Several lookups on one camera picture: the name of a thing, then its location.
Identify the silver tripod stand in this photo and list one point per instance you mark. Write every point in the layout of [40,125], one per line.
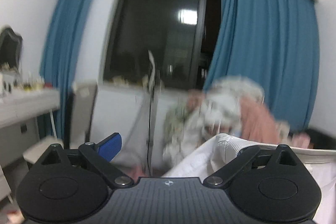
[142,133]

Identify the white long sleeve shirt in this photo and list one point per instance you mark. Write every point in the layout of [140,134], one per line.
[221,149]

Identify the left blue curtain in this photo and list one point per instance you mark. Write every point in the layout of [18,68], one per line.
[61,51]

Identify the pile of clothes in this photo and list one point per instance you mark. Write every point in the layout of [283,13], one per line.
[233,105]

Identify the blue curtain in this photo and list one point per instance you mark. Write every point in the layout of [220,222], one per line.
[276,44]
[61,51]

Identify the dark window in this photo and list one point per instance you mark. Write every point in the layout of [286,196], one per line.
[173,38]

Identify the white vanity desk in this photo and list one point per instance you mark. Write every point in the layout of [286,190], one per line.
[19,129]

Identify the cosmetic bottles on desk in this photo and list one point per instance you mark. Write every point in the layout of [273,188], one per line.
[11,80]

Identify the right blue curtain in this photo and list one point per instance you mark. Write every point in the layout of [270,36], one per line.
[276,44]

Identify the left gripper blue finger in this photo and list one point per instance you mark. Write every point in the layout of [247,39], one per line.
[110,146]

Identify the wavy frame mirror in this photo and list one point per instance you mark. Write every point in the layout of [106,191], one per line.
[11,46]

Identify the black white chair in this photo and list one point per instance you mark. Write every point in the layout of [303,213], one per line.
[79,114]

